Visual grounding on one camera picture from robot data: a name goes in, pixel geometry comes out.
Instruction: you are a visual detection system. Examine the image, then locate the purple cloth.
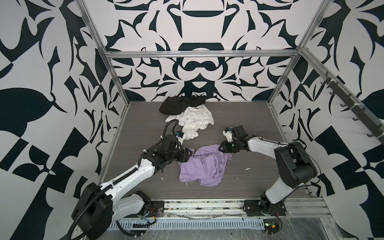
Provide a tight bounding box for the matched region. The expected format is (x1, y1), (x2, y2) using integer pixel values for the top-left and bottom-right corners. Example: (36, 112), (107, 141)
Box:
(179, 145), (233, 187)

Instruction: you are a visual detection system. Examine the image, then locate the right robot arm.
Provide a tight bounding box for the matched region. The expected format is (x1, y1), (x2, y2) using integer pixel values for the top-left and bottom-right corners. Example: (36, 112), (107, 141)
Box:
(219, 126), (320, 217)

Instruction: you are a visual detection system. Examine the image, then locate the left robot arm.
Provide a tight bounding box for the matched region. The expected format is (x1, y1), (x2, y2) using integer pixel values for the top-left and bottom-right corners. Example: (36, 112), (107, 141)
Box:
(66, 135), (193, 240)

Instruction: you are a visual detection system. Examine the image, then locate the white cloth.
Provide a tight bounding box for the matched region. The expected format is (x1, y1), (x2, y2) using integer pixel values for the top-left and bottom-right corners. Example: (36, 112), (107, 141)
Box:
(165, 104), (215, 141)

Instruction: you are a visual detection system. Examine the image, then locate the black cloth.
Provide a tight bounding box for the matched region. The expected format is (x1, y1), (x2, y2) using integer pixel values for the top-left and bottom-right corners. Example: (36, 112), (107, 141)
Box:
(159, 96), (207, 116)

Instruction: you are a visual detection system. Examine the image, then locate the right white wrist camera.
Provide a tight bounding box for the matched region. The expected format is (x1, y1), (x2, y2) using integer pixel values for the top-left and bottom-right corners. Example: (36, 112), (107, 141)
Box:
(223, 128), (234, 142)

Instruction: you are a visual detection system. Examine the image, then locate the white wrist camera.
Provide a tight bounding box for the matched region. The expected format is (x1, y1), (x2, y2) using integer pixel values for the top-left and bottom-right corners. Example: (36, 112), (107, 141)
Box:
(173, 131), (186, 145)
(223, 128), (234, 142)

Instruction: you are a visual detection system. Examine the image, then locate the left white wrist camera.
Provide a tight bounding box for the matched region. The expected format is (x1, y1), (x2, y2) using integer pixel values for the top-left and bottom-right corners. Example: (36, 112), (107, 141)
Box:
(173, 131), (186, 145)

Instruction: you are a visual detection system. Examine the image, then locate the black corrugated cable hose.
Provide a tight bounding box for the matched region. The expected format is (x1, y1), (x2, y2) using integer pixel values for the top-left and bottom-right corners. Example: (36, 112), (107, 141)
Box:
(65, 118), (181, 240)

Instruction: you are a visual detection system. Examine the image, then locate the white slotted cable duct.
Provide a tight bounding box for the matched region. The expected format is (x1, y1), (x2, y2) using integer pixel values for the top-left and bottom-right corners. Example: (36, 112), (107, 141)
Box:
(119, 219), (265, 231)

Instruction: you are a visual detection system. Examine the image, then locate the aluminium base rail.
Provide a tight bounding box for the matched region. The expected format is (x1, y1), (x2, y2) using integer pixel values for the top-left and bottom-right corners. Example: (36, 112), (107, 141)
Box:
(153, 197), (332, 219)

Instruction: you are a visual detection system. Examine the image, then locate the black hook rail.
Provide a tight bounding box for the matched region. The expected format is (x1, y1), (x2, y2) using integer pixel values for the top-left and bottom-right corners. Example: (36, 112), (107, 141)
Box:
(322, 71), (384, 145)

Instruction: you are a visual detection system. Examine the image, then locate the aluminium frame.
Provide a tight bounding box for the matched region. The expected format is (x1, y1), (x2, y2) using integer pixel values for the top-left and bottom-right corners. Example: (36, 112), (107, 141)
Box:
(80, 1), (384, 190)

